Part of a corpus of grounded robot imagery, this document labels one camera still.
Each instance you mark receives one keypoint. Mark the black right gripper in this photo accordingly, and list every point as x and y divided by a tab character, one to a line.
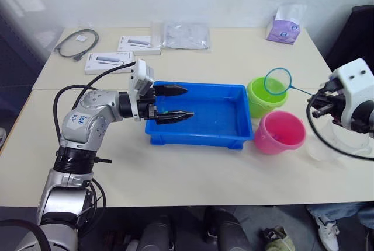
336	103

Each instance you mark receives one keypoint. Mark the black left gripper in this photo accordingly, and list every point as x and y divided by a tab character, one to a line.
145	110

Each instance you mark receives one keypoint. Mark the blue hand fishing net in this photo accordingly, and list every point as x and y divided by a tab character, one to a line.
276	85

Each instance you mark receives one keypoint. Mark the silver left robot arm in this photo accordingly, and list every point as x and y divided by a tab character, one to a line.
87	116

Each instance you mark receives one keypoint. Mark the green toy fish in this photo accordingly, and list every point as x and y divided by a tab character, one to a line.
165	112

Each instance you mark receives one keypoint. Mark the blue plastic tub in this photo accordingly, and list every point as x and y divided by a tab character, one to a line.
204	116

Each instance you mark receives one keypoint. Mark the clear plastic cup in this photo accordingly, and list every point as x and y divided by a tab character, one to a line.
320	150

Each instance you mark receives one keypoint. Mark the pink plastic bucket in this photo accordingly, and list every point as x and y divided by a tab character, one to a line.
277	137

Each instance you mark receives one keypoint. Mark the green plastic bucket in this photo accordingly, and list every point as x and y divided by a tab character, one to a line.
260	99

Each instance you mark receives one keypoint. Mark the clear plastic document bag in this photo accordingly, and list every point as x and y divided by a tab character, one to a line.
184	36

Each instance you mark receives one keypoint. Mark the white product box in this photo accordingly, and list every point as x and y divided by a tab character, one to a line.
108	62
137	43

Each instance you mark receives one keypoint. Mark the black chair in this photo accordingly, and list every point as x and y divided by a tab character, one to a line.
350	38

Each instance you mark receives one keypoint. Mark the purple tissue pack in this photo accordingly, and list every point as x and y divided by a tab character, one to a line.
282	30

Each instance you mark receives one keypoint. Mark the person's leg in jeans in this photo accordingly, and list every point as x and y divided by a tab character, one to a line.
342	211

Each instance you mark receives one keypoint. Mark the white sneaker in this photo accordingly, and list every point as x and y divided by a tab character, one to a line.
327	232

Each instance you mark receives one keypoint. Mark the dark rounded shape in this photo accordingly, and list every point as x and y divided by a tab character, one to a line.
228	230
156	233

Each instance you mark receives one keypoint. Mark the olive green shoe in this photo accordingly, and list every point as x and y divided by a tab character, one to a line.
280	237

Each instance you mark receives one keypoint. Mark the silver robot torso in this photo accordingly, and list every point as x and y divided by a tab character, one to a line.
58	237

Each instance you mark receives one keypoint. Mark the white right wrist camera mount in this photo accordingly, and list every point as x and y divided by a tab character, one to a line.
355	84

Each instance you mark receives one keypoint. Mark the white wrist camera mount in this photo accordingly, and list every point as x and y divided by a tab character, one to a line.
143	76
355	84

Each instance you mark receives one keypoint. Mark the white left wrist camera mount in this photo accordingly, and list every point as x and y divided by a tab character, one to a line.
143	76

